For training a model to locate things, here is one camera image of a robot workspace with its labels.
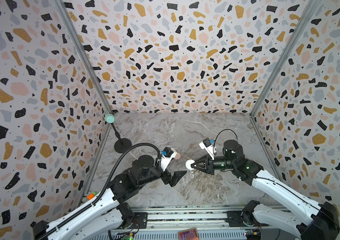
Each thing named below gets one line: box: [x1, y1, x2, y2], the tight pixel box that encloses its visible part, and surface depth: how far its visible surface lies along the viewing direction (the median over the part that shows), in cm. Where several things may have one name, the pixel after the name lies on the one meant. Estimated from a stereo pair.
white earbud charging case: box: [185, 159, 197, 171], surface depth 69 cm
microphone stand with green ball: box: [104, 114, 132, 153], surface depth 101 cm
